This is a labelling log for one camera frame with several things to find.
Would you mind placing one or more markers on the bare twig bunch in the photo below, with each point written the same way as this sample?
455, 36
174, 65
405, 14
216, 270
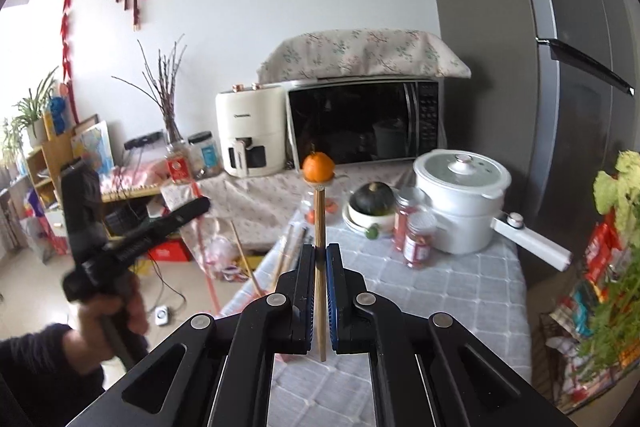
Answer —
167, 107

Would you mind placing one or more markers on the small green pepper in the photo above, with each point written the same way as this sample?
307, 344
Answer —
372, 233

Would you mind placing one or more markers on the person's left forearm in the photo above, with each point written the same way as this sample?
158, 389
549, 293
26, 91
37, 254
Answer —
40, 367

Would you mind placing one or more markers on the orange fruit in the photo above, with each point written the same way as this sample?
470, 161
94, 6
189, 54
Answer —
318, 167

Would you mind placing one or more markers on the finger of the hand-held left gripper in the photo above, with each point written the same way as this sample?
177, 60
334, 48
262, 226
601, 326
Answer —
155, 227

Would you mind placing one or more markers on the blue toy figure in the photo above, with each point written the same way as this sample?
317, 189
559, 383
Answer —
57, 114

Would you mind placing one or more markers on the floral tablecloth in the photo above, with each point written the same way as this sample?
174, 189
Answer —
250, 202

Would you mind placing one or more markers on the low wooden table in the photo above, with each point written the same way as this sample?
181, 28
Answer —
130, 194

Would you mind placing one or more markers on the grey checked tablecloth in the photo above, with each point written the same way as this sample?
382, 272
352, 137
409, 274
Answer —
450, 297

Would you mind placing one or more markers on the blue label jar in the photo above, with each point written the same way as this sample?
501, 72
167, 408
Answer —
205, 157

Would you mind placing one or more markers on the white microwave oven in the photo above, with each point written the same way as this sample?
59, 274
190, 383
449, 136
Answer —
360, 122

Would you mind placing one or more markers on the red plastic bag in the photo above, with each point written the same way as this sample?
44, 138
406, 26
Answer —
602, 252

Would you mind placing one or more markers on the labelled red spice jar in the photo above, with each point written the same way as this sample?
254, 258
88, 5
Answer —
420, 242

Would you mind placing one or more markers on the white floor switch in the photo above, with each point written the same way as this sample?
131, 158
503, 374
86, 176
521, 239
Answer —
162, 316

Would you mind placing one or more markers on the pink cloth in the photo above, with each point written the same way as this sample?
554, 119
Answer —
135, 174

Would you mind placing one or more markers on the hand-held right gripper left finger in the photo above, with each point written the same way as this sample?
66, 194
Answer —
309, 292

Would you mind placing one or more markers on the grey refrigerator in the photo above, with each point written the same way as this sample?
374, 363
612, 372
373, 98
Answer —
500, 57

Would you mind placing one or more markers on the floral microwave cover cloth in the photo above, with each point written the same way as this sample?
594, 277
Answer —
360, 52

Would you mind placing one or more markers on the framed map picture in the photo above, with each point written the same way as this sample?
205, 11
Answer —
95, 149

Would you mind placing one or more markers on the white bowl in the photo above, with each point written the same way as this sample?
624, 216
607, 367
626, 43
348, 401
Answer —
360, 223

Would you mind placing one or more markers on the black storage basket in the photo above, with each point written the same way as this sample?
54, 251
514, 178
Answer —
125, 219

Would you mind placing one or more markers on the person's left hand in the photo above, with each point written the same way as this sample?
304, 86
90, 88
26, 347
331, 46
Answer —
95, 332

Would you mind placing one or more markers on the plain red spice jar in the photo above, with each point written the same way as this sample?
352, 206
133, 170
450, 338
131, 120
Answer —
407, 207

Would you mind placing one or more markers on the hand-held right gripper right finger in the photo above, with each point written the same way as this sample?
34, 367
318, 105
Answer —
333, 297

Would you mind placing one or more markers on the red cardboard box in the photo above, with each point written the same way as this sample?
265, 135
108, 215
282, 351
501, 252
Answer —
172, 252

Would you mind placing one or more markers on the dark green pumpkin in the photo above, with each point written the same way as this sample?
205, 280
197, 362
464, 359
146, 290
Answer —
372, 197

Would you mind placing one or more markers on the wooden shelf unit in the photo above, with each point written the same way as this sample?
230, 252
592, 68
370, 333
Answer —
50, 162

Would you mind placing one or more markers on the cilantro bunch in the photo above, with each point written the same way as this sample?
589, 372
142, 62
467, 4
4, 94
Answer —
612, 332

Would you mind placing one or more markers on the cream air fryer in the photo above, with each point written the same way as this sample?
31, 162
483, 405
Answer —
250, 117

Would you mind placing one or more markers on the green lettuce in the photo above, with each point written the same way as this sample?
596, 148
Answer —
617, 187

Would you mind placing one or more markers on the white electric cooking pot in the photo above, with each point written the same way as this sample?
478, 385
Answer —
460, 207

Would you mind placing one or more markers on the black power strip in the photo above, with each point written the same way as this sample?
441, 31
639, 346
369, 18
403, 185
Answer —
145, 141

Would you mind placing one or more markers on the wooden chopstick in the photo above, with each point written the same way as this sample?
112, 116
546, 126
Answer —
245, 259
319, 232
285, 257

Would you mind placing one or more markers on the green potted plant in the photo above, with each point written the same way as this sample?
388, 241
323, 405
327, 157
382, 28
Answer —
35, 107

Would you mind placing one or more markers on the clear plastic bag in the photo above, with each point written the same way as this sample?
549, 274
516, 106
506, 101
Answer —
222, 257

